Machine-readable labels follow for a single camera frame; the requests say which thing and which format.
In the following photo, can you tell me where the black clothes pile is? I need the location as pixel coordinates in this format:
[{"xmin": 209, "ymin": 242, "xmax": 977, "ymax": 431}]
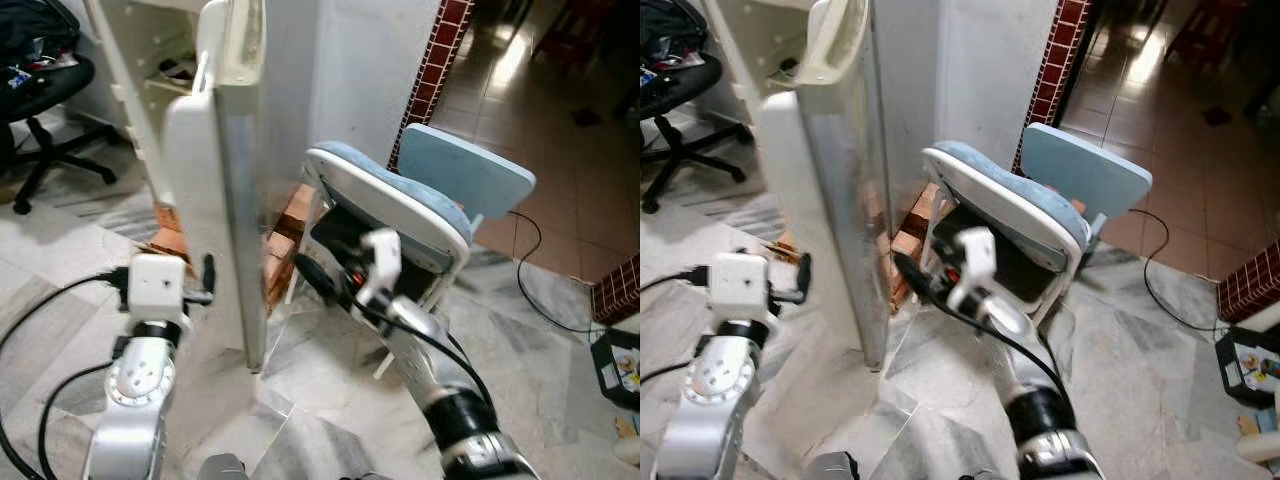
[
  {"xmin": 0, "ymin": 0, "xmax": 81, "ymax": 63},
  {"xmin": 640, "ymin": 0, "xmax": 711, "ymax": 61}
]

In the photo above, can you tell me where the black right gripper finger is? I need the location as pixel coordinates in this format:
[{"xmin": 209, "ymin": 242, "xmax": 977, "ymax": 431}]
[
  {"xmin": 293, "ymin": 251, "xmax": 340, "ymax": 300},
  {"xmin": 892, "ymin": 250, "xmax": 938, "ymax": 298}
]

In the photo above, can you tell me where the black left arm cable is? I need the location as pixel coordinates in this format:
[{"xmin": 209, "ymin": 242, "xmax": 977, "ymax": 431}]
[
  {"xmin": 640, "ymin": 360, "xmax": 691, "ymax": 386},
  {"xmin": 36, "ymin": 360, "xmax": 116, "ymax": 480},
  {"xmin": 0, "ymin": 268, "xmax": 133, "ymax": 480},
  {"xmin": 640, "ymin": 265, "xmax": 713, "ymax": 296}
]

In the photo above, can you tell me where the black office chair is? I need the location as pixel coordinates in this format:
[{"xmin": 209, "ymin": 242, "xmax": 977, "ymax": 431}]
[
  {"xmin": 0, "ymin": 0, "xmax": 121, "ymax": 216},
  {"xmin": 640, "ymin": 0, "xmax": 756, "ymax": 214}
]

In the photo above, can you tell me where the red brick pillar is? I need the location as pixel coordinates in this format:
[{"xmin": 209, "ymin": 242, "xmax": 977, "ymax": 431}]
[
  {"xmin": 387, "ymin": 0, "xmax": 474, "ymax": 173},
  {"xmin": 1010, "ymin": 0, "xmax": 1091, "ymax": 176}
]

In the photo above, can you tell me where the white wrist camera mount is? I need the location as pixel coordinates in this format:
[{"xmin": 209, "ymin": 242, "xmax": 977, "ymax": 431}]
[
  {"xmin": 707, "ymin": 252, "xmax": 769, "ymax": 323},
  {"xmin": 128, "ymin": 254, "xmax": 189, "ymax": 326},
  {"xmin": 357, "ymin": 228, "xmax": 404, "ymax": 311},
  {"xmin": 947, "ymin": 227, "xmax": 998, "ymax": 313}
]

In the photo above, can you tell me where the thin black floor cable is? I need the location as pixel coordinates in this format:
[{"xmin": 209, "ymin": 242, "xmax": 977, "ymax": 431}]
[
  {"xmin": 1130, "ymin": 208, "xmax": 1226, "ymax": 331},
  {"xmin": 508, "ymin": 210, "xmax": 606, "ymax": 336}
]

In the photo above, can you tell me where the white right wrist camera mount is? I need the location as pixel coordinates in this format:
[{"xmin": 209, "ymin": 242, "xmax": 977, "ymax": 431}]
[
  {"xmin": 947, "ymin": 227, "xmax": 998, "ymax": 313},
  {"xmin": 357, "ymin": 228, "xmax": 404, "ymax": 311}
]

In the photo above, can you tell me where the grey robot leg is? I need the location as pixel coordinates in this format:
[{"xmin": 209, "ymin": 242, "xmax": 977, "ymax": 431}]
[
  {"xmin": 195, "ymin": 453, "xmax": 251, "ymax": 480},
  {"xmin": 805, "ymin": 452, "xmax": 861, "ymax": 480}
]

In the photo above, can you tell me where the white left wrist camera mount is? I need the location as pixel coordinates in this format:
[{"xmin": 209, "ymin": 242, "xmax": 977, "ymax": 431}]
[
  {"xmin": 128, "ymin": 254, "xmax": 189, "ymax": 326},
  {"xmin": 707, "ymin": 252, "xmax": 769, "ymax": 323}
]

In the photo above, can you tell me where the white fridge door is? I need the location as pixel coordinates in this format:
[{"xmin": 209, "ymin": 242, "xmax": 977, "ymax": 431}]
[
  {"xmin": 160, "ymin": 0, "xmax": 273, "ymax": 373},
  {"xmin": 755, "ymin": 0, "xmax": 893, "ymax": 373}
]

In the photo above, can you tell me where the red brick stack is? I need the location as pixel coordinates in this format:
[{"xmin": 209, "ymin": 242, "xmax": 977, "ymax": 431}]
[
  {"xmin": 150, "ymin": 183, "xmax": 323, "ymax": 313},
  {"xmin": 765, "ymin": 183, "xmax": 936, "ymax": 311}
]

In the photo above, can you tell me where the low red brick wall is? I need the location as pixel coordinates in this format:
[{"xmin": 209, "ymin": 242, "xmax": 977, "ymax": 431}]
[
  {"xmin": 590, "ymin": 253, "xmax": 641, "ymax": 326},
  {"xmin": 1217, "ymin": 240, "xmax": 1280, "ymax": 323}
]

